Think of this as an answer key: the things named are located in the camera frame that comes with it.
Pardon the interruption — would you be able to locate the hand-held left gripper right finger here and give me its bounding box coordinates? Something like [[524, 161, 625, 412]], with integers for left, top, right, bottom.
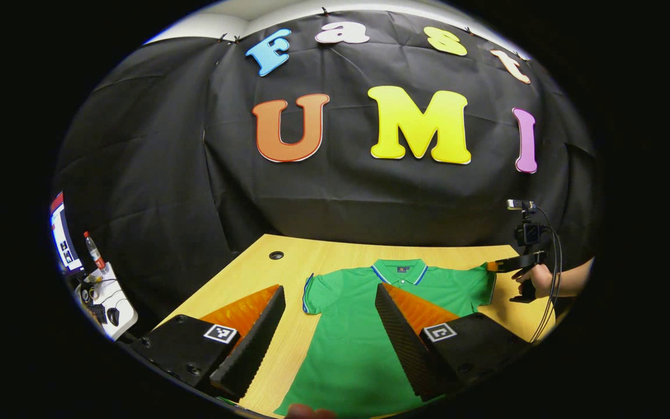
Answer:
[[375, 283, 532, 403]]

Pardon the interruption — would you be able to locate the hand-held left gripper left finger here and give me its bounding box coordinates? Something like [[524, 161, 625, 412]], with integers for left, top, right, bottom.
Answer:
[[130, 284, 287, 401]]

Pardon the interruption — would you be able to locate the green T-shirt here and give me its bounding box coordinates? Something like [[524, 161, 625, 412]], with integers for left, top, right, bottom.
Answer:
[[274, 259, 497, 418]]

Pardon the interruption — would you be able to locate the white side table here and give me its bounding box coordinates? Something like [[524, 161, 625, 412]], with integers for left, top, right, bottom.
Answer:
[[73, 262, 139, 341]]

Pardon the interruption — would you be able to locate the black backdrop cloth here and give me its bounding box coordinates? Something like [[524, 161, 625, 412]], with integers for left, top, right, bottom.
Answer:
[[53, 9, 603, 326]]

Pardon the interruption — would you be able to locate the clear bottle with red cap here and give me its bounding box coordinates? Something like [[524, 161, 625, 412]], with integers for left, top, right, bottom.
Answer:
[[83, 231, 110, 275]]

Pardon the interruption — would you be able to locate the white printed poster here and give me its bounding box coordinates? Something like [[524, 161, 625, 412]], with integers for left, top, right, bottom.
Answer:
[[49, 192, 84, 274]]

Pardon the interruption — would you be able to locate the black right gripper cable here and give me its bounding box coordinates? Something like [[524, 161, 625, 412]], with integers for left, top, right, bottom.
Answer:
[[528, 205, 564, 345]]

